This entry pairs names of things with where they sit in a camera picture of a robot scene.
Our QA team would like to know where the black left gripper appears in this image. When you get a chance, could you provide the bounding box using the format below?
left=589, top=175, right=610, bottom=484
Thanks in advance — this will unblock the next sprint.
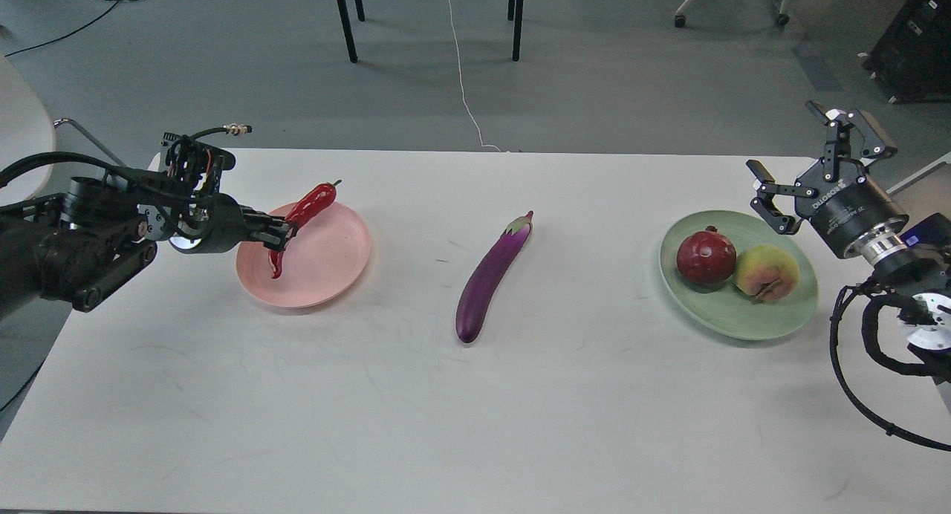
left=169, top=193, right=298, bottom=254

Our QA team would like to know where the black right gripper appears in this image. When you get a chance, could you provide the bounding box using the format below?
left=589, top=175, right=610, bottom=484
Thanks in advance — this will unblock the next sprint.
left=747, top=101, right=909, bottom=259

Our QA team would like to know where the red chili pepper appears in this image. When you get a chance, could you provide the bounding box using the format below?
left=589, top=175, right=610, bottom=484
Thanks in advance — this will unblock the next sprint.
left=267, top=179, right=342, bottom=279

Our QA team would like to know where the yellow peach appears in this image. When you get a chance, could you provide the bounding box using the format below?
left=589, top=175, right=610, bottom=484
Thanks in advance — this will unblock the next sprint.
left=733, top=244, right=801, bottom=303

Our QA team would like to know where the red pomegranate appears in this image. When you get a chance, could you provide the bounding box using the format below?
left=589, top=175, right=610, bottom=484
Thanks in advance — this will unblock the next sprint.
left=675, top=226, right=738, bottom=288

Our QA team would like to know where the purple eggplant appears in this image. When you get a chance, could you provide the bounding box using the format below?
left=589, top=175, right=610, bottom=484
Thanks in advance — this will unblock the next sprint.
left=455, top=210, right=534, bottom=345

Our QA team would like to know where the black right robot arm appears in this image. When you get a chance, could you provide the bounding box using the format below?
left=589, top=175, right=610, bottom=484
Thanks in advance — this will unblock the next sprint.
left=747, top=100, right=949, bottom=451

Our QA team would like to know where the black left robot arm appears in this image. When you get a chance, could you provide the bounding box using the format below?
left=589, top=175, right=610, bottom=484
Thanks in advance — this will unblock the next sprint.
left=1, top=124, right=298, bottom=317

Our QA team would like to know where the pink plate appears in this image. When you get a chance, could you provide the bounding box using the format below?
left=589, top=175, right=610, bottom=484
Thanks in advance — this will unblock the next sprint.
left=236, top=202, right=371, bottom=308

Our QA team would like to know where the black equipment box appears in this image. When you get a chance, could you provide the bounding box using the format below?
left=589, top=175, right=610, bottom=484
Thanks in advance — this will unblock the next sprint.
left=862, top=0, right=950, bottom=104

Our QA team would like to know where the green plate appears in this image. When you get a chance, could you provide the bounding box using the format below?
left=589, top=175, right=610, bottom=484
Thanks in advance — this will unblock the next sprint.
left=658, top=210, right=819, bottom=341

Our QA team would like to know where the white office chair base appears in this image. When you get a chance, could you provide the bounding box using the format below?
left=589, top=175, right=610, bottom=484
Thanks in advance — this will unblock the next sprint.
left=670, top=0, right=791, bottom=30

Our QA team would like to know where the white chair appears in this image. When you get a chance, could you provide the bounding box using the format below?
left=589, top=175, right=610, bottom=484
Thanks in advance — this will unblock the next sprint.
left=0, top=55, right=142, bottom=203

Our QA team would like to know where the white floor cable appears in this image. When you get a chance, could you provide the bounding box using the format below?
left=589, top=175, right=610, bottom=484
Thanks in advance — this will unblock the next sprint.
left=435, top=0, right=510, bottom=153

